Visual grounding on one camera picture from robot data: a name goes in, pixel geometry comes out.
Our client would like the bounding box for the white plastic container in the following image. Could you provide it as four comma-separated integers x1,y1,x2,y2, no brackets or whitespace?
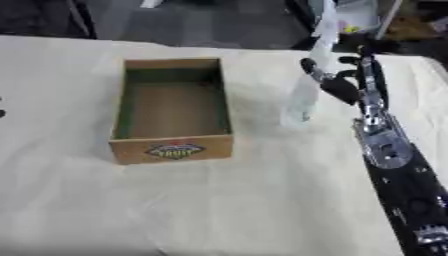
334,0,382,35

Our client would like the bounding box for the dark chair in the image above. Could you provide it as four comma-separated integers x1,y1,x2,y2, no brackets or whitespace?
0,0,100,40

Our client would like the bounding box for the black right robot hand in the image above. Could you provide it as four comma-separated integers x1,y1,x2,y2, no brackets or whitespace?
299,39,403,107

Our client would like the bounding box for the brown cardboard box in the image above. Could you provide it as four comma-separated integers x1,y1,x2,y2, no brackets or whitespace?
383,14,448,43

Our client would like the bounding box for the tan cardboard box green inside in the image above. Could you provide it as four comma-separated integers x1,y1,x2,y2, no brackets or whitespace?
106,57,237,166

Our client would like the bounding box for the clear plastic bottle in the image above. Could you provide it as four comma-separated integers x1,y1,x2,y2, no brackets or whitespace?
278,0,343,130

